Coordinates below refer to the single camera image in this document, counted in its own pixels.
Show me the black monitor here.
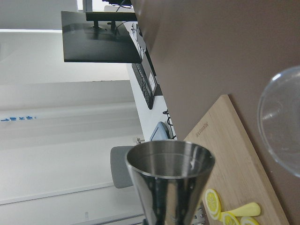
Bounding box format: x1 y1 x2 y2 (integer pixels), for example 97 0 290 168
61 11 142 63

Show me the yellow plastic knife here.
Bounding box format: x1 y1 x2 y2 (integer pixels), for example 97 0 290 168
228 202 261 217

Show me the bamboo cutting board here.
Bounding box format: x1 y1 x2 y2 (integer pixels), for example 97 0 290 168
185 95 289 225

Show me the grey office chair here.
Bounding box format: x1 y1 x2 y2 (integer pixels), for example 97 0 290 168
110 146 133 188

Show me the steel jigger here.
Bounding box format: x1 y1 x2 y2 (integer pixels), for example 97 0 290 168
125 140 215 225

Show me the black keyboard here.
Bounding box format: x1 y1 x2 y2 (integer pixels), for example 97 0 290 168
132 63 154 110

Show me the clear wine glass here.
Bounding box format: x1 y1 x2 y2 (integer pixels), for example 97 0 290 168
257 66 300 177

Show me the teach pendant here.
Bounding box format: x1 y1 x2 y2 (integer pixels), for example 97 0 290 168
150 121 170 141

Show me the lemon slice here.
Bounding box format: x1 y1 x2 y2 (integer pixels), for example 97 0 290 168
240 217 259 225
221 212 240 225
205 188 221 220

